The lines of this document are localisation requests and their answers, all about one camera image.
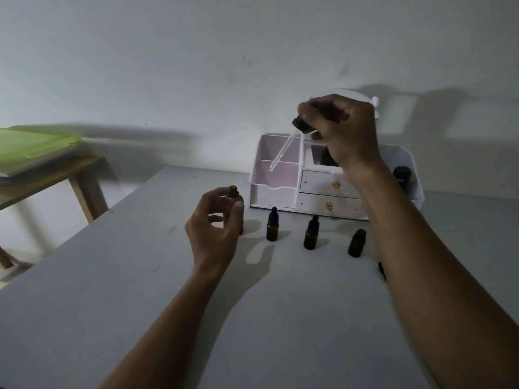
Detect person's right forearm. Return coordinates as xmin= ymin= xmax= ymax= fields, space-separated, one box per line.
xmin=342 ymin=158 xmax=519 ymax=389

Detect black capped bottle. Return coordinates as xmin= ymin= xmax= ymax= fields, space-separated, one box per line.
xmin=392 ymin=166 xmax=413 ymax=195

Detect white desktop organizer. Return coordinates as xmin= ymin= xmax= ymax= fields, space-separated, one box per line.
xmin=248 ymin=133 xmax=425 ymax=222

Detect amber glass bottle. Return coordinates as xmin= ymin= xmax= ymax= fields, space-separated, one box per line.
xmin=225 ymin=185 xmax=245 ymax=235

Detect glass dropper with black bulb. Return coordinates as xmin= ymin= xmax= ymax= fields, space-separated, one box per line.
xmin=268 ymin=116 xmax=317 ymax=173

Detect white organizer drawer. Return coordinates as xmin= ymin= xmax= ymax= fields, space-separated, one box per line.
xmin=299 ymin=169 xmax=364 ymax=200
xmin=295 ymin=193 xmax=366 ymax=220

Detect person's right hand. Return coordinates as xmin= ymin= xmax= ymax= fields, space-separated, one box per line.
xmin=297 ymin=94 xmax=384 ymax=169

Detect amber dropper bottle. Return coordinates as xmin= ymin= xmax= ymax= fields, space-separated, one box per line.
xmin=266 ymin=206 xmax=280 ymax=242
xmin=303 ymin=215 xmax=320 ymax=251

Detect amber bottle with flat cap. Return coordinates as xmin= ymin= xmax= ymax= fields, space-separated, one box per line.
xmin=347 ymin=229 xmax=367 ymax=258

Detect green board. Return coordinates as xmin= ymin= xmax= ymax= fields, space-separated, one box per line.
xmin=0 ymin=127 xmax=82 ymax=175

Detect wooden side table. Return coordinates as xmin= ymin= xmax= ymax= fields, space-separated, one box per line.
xmin=0 ymin=154 xmax=109 ymax=270

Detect person's left hand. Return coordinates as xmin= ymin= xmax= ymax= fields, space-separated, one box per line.
xmin=185 ymin=187 xmax=245 ymax=277

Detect person's left forearm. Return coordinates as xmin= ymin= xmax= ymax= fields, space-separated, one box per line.
xmin=97 ymin=265 xmax=228 ymax=389

